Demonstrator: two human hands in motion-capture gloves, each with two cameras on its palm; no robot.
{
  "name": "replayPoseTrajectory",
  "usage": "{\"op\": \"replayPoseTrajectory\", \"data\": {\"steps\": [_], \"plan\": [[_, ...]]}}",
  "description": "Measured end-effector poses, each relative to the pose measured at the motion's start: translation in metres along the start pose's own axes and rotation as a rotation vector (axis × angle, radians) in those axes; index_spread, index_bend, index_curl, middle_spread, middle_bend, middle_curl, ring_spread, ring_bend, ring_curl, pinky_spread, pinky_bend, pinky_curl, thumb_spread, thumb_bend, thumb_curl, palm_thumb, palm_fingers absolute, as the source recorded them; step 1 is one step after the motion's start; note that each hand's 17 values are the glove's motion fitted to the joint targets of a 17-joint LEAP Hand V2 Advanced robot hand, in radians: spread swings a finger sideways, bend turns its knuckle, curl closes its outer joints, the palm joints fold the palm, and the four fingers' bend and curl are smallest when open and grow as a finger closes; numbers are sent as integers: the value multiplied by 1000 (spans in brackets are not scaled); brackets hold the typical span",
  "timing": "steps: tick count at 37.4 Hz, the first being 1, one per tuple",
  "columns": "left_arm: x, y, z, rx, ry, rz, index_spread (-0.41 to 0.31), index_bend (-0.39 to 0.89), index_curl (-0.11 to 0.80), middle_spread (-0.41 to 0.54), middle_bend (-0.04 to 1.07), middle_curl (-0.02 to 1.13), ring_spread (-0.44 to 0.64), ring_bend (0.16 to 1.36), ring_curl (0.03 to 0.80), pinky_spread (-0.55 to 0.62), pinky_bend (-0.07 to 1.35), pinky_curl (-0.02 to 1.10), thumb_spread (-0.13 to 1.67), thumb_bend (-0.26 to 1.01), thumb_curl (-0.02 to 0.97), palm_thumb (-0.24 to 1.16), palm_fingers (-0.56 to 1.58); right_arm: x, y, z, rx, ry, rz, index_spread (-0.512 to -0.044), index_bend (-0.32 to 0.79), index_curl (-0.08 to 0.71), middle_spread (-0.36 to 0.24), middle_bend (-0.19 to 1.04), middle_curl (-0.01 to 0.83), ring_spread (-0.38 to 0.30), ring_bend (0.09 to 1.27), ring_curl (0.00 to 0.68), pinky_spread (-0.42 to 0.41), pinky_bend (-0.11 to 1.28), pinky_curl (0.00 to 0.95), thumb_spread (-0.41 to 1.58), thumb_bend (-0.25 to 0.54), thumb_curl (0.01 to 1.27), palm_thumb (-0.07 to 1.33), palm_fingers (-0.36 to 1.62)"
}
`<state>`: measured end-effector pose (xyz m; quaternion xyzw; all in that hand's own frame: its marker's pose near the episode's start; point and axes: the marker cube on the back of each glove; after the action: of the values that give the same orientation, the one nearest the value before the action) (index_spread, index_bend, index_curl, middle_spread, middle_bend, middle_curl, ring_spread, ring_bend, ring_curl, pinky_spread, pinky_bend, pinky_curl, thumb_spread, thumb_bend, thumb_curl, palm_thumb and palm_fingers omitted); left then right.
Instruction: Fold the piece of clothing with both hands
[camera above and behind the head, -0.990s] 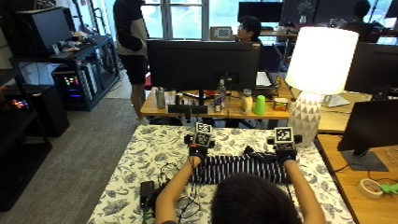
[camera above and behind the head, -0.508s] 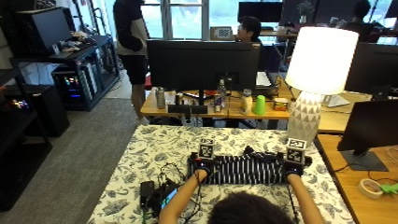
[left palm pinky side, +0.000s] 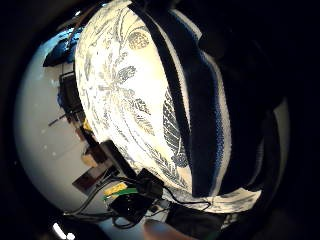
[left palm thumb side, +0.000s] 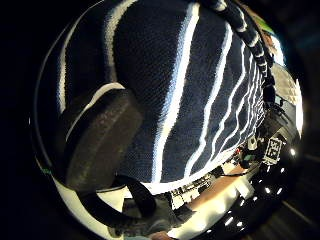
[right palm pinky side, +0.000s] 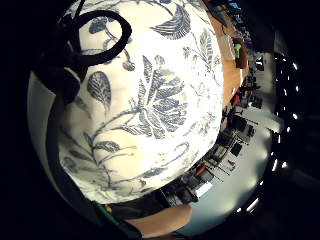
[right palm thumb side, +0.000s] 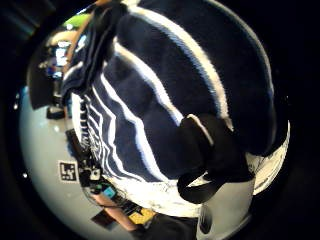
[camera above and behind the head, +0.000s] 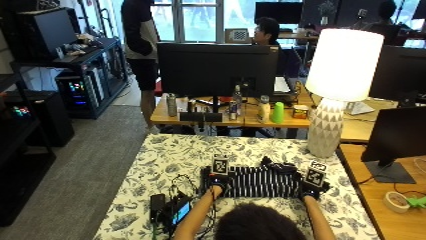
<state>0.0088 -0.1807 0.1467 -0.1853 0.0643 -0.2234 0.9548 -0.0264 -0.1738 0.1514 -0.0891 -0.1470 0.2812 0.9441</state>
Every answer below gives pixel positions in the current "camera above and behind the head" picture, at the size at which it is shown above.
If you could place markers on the black computer case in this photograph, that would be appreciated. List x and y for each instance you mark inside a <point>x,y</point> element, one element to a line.
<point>48,116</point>

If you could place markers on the green cup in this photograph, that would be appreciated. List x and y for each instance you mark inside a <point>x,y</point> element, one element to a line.
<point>279,113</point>

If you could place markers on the clear plastic bottle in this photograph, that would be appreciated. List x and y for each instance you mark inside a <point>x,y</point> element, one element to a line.
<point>237,98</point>

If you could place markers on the large black monitor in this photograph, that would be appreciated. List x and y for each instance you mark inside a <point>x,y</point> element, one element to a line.
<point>400,73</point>

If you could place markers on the person's left hand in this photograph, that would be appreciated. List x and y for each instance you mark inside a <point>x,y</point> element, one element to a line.
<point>217,184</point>

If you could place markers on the drink can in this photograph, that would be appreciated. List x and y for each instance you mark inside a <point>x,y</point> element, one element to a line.
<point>233,110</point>

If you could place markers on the black power bank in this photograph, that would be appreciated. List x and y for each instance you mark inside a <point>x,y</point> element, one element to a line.
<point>157,206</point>

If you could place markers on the black monitor with stand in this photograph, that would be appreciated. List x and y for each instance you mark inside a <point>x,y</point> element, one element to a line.
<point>213,68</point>

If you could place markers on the black device with lit screen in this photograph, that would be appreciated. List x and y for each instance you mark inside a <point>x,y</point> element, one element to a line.
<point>180,211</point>

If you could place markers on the white table lamp patterned base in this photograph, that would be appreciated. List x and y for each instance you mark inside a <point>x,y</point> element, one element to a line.
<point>344,63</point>

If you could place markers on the computer tower with coloured lights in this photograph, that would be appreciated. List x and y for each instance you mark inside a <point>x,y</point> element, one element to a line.
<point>80,90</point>

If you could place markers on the yellow orange box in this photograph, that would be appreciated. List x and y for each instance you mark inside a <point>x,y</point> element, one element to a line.
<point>300,112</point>

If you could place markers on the black monitor on square foot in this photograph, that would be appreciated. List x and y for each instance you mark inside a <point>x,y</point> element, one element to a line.
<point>397,133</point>

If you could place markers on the black white striped cloth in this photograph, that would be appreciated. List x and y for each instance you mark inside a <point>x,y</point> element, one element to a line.
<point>260,183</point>

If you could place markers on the wooden desk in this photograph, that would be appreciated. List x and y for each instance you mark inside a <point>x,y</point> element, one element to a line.
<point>248,120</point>

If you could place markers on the black screen on rack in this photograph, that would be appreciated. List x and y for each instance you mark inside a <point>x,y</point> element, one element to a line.
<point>47,31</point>

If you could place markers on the person's right hand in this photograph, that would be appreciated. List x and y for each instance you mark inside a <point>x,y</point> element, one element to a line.
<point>316,192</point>

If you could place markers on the green plastic object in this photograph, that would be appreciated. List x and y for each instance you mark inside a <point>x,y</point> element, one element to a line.
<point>417,202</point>

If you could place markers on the grey metal bottle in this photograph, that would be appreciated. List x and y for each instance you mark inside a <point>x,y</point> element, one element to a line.
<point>172,105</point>

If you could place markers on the black monitor by window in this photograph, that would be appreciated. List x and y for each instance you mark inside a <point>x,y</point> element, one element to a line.
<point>279,11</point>

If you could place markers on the checkerboard panel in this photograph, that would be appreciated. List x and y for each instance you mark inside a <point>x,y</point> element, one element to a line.
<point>239,35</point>

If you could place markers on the floral tablecloth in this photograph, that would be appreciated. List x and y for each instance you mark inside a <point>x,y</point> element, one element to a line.
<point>164,160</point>

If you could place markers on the white paper sheet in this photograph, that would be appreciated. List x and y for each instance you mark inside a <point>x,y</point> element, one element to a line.
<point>360,108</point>

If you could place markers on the roll of beige tape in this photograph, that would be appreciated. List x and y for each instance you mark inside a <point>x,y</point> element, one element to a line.
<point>394,202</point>

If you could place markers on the black metal rack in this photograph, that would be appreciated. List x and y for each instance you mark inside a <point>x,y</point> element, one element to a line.
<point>108,66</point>

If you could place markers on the white marker cube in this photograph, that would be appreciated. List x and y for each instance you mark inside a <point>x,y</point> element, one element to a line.
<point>220,166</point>
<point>315,177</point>

